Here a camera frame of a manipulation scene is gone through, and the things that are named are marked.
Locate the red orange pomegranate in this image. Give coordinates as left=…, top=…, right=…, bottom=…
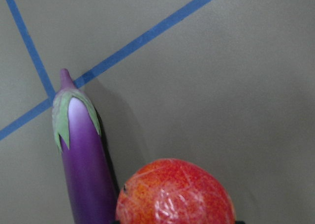
left=116, top=159, right=236, bottom=224

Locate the purple eggplant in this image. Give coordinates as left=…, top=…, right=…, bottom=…
left=52, top=68, right=117, bottom=224

